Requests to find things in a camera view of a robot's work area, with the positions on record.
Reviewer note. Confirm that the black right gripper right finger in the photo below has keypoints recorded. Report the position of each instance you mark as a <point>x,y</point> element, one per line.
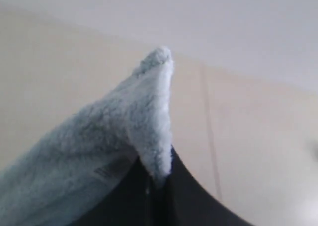
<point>189,204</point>

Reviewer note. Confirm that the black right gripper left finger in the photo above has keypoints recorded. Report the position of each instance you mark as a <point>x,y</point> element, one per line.
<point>136,201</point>

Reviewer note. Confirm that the light blue fluffy towel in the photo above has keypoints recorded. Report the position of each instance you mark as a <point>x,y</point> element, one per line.
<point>79,162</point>

